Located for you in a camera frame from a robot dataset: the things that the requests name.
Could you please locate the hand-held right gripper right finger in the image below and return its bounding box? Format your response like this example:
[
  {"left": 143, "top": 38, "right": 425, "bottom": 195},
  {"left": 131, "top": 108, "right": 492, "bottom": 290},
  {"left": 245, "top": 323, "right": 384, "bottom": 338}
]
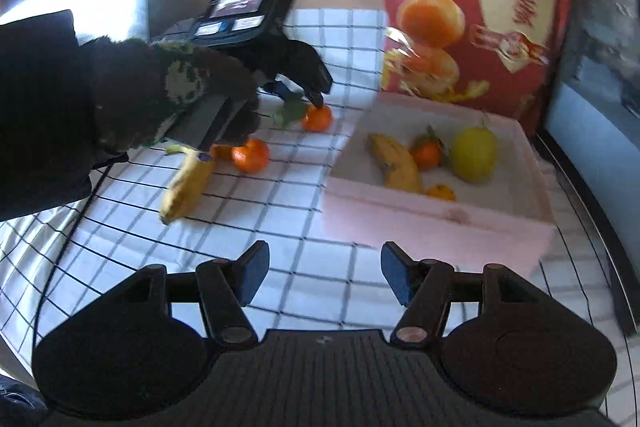
[{"left": 381, "top": 241, "right": 532, "bottom": 348}]

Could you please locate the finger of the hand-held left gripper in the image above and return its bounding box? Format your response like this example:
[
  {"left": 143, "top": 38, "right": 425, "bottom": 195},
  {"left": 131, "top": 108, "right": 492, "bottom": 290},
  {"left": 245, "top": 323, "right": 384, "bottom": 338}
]
[
  {"left": 260, "top": 76, "right": 297, "bottom": 100},
  {"left": 279, "top": 39, "right": 334, "bottom": 108}
]

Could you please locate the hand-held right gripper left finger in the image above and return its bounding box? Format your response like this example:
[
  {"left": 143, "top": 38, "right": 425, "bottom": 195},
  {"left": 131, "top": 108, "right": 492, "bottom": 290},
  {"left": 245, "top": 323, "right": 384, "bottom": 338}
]
[{"left": 119, "top": 241, "right": 271, "bottom": 348}]

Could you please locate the pink cardboard box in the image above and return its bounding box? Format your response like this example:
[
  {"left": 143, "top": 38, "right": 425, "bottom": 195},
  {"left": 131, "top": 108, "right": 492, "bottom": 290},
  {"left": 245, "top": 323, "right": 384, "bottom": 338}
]
[{"left": 320, "top": 92, "right": 558, "bottom": 275}]

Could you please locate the banana with blue sticker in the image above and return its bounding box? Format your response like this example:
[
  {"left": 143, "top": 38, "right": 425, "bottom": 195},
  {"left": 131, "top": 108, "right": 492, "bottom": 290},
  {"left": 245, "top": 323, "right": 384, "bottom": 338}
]
[{"left": 368, "top": 133, "right": 425, "bottom": 194}]

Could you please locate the banana with purple sticker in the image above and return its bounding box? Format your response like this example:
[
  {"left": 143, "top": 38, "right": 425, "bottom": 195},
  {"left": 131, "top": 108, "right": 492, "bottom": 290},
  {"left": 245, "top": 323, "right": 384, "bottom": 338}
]
[{"left": 160, "top": 144, "right": 216, "bottom": 224}]

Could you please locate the tangerine with leafy stem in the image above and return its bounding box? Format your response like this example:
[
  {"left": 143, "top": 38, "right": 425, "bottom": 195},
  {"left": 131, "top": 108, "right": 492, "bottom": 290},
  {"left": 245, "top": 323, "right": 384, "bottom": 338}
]
[{"left": 409, "top": 124, "right": 448, "bottom": 172}]

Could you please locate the large green pear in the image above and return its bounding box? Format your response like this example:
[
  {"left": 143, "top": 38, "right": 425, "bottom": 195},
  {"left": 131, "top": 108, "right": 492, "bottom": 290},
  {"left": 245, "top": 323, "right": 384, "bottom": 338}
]
[{"left": 451, "top": 112, "right": 499, "bottom": 185}]

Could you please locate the person's left forearm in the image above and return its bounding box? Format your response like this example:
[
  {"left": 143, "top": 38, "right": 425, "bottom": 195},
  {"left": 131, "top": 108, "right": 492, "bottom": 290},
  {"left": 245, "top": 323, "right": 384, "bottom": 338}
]
[{"left": 0, "top": 9, "right": 236, "bottom": 223}]

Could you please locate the person's left hand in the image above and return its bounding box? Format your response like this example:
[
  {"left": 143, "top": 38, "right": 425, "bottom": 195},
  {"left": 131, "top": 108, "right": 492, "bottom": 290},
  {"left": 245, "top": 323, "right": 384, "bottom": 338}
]
[{"left": 216, "top": 61, "right": 262, "bottom": 147}]

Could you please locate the white grid tablecloth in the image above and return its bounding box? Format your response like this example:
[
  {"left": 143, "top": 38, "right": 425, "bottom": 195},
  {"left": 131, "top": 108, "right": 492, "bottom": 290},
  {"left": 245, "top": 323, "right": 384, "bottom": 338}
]
[{"left": 0, "top": 7, "right": 640, "bottom": 427}]

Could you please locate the red egg snack bag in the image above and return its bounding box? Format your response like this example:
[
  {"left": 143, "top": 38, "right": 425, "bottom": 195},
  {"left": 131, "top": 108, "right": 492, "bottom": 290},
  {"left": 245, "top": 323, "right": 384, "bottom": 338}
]
[{"left": 380, "top": 0, "right": 576, "bottom": 135}]

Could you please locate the computer case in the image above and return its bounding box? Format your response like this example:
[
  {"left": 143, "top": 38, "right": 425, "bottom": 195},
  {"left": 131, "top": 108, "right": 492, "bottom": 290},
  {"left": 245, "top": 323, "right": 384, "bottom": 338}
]
[{"left": 540, "top": 0, "right": 640, "bottom": 168}]

